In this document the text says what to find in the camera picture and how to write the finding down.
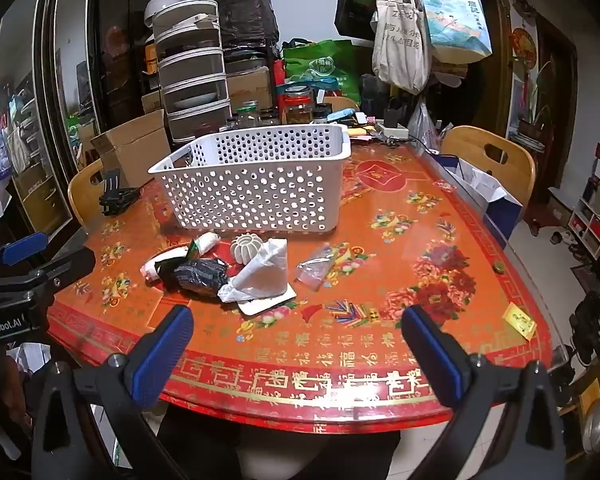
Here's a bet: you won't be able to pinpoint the yellow card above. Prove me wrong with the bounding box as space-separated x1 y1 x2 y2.
502 304 537 341

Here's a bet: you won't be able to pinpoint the dark wooden cabinet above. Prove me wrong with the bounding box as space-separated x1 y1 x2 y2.
0 0 161 241

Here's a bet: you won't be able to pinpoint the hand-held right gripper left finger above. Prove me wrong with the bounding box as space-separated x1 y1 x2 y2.
30 304 196 480

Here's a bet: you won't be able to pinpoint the clear plastic bag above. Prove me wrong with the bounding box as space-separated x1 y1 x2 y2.
407 97 441 153
295 245 338 292

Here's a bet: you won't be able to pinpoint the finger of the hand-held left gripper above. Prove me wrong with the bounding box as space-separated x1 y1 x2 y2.
25 246 97 295
0 232 49 281

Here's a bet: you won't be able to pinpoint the open cardboard box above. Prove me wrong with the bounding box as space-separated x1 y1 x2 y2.
90 109 172 188

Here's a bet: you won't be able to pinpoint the white power strip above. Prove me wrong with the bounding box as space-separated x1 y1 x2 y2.
375 120 411 139

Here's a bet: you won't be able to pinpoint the red bottle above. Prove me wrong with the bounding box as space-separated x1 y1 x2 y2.
272 59 287 106

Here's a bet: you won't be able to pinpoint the wooden chair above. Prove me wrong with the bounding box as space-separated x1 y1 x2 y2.
440 125 537 206
67 159 106 226

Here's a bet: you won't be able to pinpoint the white bowl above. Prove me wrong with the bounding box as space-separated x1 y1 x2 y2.
145 0 181 26

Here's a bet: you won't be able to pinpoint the glass jar with red lid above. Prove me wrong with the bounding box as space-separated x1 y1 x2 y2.
284 86 315 125

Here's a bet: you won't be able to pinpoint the blue paper bag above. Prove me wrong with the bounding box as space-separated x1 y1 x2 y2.
432 152 523 248

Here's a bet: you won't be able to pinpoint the blue printed tote bag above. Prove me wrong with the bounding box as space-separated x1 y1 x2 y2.
419 0 493 65

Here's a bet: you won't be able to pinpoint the crumpled clear plastic bag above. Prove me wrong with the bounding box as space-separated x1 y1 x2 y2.
407 97 441 153

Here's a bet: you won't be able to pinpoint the white printed snack packet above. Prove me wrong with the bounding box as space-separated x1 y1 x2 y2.
237 282 297 317

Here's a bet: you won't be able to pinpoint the black crumpled plastic bag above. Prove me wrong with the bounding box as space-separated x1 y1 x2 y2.
155 256 229 301

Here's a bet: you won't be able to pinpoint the glass jar with green lid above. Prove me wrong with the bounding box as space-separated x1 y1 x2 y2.
236 101 261 128

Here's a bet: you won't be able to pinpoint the white perforated plastic basket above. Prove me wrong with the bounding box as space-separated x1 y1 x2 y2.
147 124 353 233

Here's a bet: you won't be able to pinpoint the shoe rack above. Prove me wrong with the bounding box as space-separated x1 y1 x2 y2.
565 195 600 271

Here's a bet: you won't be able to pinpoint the green shopping bag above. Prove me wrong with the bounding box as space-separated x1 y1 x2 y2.
282 39 366 106

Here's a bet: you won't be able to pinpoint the beige canvas tote bag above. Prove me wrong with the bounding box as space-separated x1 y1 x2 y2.
371 0 433 95

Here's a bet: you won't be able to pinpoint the black shoes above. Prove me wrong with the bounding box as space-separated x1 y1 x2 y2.
567 290 600 366

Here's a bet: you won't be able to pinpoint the closed cardboard box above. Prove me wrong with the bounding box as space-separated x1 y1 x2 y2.
225 67 273 113

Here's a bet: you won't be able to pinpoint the red round wall ornament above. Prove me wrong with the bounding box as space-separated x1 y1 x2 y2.
510 27 538 66

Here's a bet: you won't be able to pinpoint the white plastic bag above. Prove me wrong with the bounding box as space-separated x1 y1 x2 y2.
217 238 293 303

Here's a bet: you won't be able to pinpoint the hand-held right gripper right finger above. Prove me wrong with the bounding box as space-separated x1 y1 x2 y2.
401 304 567 480

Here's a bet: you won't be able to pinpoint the white ribbed ball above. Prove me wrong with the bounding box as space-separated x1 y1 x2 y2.
230 233 272 264

